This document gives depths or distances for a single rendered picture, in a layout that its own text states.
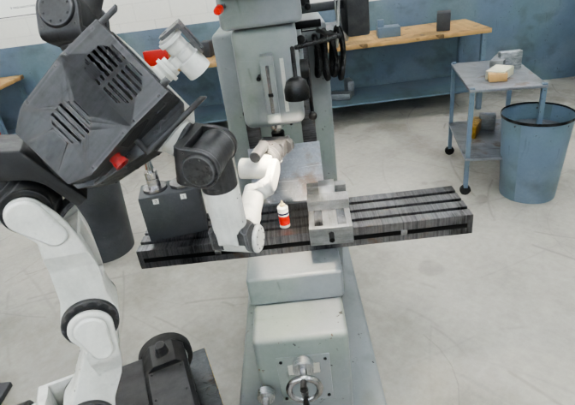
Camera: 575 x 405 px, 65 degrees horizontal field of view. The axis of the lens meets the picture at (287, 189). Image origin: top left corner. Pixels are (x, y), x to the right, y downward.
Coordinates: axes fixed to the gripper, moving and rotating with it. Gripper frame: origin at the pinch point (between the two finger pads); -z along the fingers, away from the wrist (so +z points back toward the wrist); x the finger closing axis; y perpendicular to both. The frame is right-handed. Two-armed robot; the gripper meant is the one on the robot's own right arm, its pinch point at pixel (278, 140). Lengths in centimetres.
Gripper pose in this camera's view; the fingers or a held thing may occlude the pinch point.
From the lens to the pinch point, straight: 160.5
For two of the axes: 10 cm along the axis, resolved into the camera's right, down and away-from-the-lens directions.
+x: -9.6, -0.1, 2.6
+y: 1.2, 8.8, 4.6
